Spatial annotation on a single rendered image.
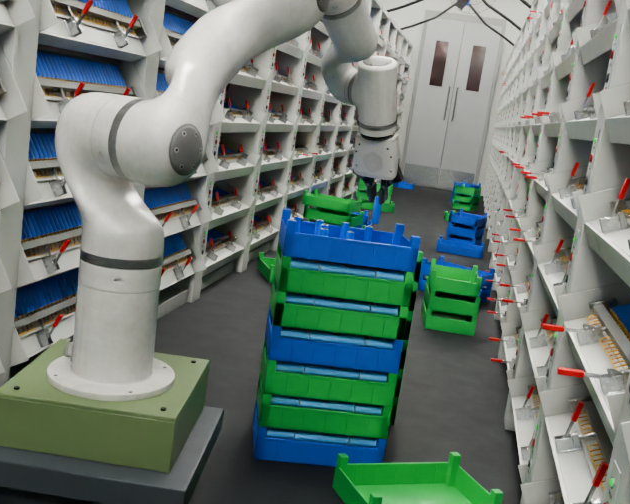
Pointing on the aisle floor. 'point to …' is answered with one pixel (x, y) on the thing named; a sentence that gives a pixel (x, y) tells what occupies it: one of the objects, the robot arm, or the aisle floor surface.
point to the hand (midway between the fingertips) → (377, 193)
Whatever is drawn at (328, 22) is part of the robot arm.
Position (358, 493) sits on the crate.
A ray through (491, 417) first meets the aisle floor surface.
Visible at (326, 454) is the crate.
